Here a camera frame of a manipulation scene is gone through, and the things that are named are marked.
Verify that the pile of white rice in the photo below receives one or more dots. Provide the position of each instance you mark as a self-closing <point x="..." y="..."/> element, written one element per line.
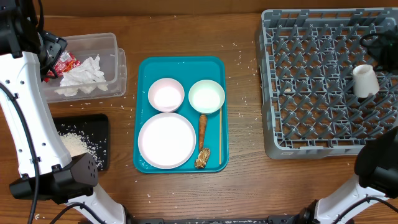
<point x="78" y="142"/>

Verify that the white plastic cup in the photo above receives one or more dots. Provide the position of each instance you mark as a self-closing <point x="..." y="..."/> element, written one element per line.
<point x="365" y="81"/>

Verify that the crumbly granola food piece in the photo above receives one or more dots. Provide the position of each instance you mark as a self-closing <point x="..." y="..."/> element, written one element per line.
<point x="202" y="159"/>

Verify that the grey dishwasher rack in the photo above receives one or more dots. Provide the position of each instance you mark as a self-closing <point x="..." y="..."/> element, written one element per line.
<point x="306" y="58"/>

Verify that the white napkin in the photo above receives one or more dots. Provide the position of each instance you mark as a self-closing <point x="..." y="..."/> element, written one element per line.
<point x="83" y="77"/>

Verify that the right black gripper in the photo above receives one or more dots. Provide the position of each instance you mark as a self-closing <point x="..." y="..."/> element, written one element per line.
<point x="377" y="48"/>

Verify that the small pink bowl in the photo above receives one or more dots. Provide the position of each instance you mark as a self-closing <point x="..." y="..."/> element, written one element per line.
<point x="166" y="95"/>

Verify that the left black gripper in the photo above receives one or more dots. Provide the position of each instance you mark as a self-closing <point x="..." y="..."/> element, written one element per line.
<point x="55" y="45"/>

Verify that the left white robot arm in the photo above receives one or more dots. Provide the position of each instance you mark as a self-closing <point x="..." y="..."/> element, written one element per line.
<point x="46" y="168"/>

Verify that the clear plastic bin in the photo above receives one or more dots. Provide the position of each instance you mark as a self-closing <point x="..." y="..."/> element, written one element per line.
<point x="112" y="63"/>

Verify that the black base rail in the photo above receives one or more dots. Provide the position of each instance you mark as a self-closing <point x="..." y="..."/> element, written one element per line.
<point x="273" y="219"/>

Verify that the pale green bowl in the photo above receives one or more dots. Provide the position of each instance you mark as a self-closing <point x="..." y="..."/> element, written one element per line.
<point x="206" y="96"/>

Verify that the teal plastic serving tray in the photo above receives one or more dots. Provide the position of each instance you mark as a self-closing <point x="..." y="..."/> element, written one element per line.
<point x="187" y="71"/>

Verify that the brown carrot-shaped food piece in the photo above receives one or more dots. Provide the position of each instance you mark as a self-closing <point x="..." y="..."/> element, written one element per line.
<point x="201" y="131"/>

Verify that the large pink plate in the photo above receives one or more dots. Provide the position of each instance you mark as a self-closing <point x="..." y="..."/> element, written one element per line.
<point x="167" y="140"/>

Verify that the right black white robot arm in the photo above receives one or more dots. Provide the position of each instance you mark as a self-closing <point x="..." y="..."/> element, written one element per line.
<point x="375" y="169"/>

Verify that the wooden chopstick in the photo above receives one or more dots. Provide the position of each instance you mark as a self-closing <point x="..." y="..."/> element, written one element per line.
<point x="220" y="136"/>

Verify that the red snack wrapper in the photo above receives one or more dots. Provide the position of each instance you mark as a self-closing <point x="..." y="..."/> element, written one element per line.
<point x="65" y="63"/>

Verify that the black plastic tray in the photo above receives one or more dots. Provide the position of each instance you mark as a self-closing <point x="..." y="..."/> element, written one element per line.
<point x="99" y="123"/>

